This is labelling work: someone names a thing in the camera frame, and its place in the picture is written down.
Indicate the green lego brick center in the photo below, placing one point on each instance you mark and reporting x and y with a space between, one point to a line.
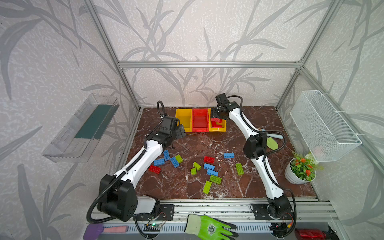
197 166

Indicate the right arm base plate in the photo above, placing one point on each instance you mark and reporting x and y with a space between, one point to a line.
261 211

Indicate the yellow bin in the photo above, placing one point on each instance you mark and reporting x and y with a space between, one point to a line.
216 129
185 116

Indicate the blue lego brick left diagonal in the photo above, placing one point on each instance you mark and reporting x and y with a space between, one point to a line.
174 162

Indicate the green lego brick bottom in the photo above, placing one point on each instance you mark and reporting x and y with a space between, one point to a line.
207 187

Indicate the left yellow bin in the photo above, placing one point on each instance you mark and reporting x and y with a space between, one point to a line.
185 116

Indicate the green lego brick left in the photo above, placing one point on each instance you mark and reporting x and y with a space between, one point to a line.
179 159

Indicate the red middle bin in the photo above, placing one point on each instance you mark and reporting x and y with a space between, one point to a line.
200 120

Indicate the small red lego brick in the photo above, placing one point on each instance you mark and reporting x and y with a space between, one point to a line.
154 169

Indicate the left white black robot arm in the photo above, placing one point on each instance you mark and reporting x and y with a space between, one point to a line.
117 197

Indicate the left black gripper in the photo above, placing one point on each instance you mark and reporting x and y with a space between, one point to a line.
180 131

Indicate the green work glove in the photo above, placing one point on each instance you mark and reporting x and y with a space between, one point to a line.
207 228

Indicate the red tool at bottom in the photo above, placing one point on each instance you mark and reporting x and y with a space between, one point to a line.
314 234

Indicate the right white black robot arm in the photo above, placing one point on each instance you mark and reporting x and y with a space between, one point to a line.
281 200

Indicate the blue lego brick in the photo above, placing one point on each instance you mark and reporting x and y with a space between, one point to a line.
229 155
212 173
166 155
159 162
209 167

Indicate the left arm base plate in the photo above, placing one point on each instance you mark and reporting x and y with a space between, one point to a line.
162 212

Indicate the green lego brick right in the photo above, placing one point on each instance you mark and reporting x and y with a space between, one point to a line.
239 169

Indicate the small circuit board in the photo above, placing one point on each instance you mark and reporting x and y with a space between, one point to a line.
152 227

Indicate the green lego brick lower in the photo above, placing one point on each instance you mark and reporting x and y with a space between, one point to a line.
215 179

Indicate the right yellow bin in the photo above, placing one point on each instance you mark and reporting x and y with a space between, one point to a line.
216 129

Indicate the clear plastic wall shelf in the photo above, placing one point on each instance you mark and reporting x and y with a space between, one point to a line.
78 139

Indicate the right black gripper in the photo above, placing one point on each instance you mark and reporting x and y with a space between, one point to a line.
216 114

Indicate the green garden trowel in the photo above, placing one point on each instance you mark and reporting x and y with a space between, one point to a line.
272 144

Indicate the white wire mesh basket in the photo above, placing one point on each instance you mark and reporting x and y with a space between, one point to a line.
328 136

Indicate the potted plant red flowers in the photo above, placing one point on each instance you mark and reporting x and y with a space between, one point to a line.
302 169

